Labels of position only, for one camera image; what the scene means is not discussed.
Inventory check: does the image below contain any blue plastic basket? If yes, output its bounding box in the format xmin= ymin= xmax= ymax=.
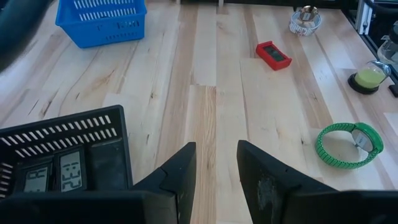
xmin=55 ymin=0 xmax=148 ymax=49

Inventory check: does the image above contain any red digital clock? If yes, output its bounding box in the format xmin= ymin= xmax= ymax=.
xmin=255 ymin=40 xmax=293 ymax=72

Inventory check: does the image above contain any black round cap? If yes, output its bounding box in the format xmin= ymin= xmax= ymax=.
xmin=347 ymin=18 xmax=398 ymax=96

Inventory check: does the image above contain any white wrist watch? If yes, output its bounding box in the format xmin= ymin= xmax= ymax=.
xmin=289 ymin=5 xmax=322 ymax=37

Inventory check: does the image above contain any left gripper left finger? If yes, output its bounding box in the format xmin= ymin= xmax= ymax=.
xmin=129 ymin=142 xmax=198 ymax=224

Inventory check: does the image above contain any black digital clock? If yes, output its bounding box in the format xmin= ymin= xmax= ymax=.
xmin=14 ymin=157 xmax=54 ymax=194
xmin=55 ymin=145 xmax=88 ymax=192

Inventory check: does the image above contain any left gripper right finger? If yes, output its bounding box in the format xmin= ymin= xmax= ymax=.
xmin=236 ymin=139 xmax=340 ymax=224

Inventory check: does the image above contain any black plastic basket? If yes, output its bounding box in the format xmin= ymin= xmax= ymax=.
xmin=0 ymin=105 xmax=134 ymax=200

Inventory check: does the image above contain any silver aluminium post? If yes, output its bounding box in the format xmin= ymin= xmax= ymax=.
xmin=355 ymin=0 xmax=375 ymax=35

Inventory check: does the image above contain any green wrist watch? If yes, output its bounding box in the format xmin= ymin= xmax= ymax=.
xmin=315 ymin=121 xmax=385 ymax=170

